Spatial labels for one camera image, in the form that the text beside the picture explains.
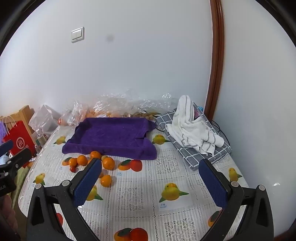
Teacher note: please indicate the red paper bag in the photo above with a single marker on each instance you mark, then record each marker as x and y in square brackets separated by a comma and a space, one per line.
[19, 141]

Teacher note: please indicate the small clear plastic bag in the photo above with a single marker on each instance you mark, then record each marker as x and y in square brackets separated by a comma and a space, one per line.
[75, 113]

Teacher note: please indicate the white plastic bag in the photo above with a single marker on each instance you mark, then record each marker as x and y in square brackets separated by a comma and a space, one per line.
[44, 118]

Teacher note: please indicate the wooden chair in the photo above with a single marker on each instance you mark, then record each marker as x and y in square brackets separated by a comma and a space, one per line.
[23, 113]

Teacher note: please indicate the purple towel covered tray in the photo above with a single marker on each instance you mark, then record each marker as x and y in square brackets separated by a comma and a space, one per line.
[111, 136]

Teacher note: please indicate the bunch of brown longans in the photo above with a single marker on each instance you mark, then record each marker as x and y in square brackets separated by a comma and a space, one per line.
[138, 115]

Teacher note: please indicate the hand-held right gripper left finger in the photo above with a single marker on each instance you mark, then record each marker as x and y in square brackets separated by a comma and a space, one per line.
[87, 183]

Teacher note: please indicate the white striped towel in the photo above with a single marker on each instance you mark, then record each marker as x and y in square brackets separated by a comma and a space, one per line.
[192, 125]

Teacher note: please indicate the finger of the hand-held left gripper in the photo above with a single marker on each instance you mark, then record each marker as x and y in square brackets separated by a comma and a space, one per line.
[5, 148]
[18, 158]

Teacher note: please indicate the large orange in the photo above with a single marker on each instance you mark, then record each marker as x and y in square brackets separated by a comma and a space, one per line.
[108, 163]

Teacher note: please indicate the green cloth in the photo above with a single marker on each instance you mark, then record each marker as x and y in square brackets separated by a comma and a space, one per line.
[20, 178]

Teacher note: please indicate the brown wooden door frame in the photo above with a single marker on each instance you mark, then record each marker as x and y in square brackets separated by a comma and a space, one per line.
[216, 58]

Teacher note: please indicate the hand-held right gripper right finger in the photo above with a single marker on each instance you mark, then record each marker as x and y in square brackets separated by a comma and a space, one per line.
[214, 183]

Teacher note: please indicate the orange fruit in bag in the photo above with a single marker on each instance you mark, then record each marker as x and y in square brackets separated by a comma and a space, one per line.
[62, 121]

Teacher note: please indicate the white light switch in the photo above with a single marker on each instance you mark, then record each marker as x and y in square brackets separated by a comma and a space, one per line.
[77, 34]

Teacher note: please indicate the large clear plastic bag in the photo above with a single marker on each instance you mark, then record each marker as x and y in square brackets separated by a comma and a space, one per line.
[129, 102]

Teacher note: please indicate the grey checked cloth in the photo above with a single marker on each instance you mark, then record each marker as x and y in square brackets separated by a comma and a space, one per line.
[208, 157]

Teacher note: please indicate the pile of bagged oranges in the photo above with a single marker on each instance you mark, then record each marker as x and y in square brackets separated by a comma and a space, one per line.
[99, 114]

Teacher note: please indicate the person's left hand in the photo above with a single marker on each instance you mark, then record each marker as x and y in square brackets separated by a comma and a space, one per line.
[8, 213]

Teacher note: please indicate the small red fruit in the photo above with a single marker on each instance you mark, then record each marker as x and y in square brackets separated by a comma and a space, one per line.
[73, 169]

